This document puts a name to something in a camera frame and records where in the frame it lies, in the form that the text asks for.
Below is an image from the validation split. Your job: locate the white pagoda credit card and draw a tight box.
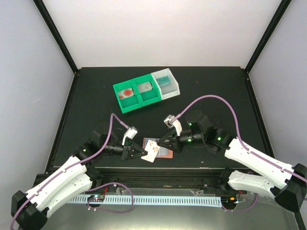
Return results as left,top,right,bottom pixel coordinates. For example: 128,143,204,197
141,139,160,163

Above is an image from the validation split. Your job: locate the pink leather card holder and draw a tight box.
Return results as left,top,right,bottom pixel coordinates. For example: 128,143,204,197
142,138,173,159

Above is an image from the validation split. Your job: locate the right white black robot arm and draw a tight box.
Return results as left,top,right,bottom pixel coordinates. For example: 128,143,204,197
158,110,307,212

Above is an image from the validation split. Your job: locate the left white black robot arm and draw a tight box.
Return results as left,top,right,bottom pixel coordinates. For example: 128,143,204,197
11,125,147,230

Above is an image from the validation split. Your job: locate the red white credit card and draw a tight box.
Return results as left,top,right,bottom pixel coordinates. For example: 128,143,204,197
118,88,134,100

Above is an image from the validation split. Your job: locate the silver pagoda credit card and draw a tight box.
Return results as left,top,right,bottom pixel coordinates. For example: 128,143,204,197
137,82,153,93

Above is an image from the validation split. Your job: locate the teal credit card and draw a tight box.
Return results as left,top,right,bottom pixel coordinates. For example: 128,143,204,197
156,76,171,87

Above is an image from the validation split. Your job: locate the left green bin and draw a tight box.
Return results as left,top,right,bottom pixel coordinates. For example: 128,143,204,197
113,80,142,114

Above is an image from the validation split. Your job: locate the green bin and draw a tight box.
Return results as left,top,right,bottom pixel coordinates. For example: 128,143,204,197
113,80,142,114
132,74,161,107

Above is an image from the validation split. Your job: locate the middle green bin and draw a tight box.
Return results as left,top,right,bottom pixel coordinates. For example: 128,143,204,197
132,74,161,107

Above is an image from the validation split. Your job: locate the white bin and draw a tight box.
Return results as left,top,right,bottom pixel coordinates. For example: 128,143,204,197
151,68,180,100

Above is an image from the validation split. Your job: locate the left electronics board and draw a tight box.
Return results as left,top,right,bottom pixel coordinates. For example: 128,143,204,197
87,195,105,202

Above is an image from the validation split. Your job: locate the electronics board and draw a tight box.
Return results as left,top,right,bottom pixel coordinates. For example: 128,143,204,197
221,196,246,205
87,195,105,202

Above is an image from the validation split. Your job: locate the right electronics board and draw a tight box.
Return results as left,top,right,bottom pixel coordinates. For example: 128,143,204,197
221,196,246,205

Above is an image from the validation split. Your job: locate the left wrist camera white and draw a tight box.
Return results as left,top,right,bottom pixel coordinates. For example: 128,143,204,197
122,126,138,146

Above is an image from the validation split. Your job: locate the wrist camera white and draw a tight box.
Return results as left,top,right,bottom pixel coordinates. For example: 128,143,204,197
164,115,182,136
122,126,138,146

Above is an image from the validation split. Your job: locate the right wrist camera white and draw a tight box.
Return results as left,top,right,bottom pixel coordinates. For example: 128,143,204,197
164,115,182,136

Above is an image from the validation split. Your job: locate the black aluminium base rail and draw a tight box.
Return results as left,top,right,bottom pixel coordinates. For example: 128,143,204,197
92,168,235,194

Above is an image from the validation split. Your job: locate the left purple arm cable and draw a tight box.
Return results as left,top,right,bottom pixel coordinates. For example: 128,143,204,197
9,113,131,230

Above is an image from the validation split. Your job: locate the white slotted cable duct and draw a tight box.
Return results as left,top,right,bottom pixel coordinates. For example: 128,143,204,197
68,195,222,207

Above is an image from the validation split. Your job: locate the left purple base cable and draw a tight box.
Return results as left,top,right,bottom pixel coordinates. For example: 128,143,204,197
86,182,135,213

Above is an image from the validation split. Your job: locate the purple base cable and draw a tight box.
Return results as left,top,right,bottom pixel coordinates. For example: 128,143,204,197
86,182,135,213
222,191,259,213

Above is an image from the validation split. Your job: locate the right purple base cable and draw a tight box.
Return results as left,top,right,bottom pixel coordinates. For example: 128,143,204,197
222,191,259,213

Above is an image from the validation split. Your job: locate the left black frame post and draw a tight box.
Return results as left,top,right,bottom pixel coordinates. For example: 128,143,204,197
33,0,79,74

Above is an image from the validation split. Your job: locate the black frame post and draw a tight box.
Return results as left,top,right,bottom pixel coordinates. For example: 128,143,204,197
245,0,292,74
33,0,79,74

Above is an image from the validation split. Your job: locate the right black frame post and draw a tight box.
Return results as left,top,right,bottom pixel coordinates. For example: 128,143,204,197
245,0,292,74

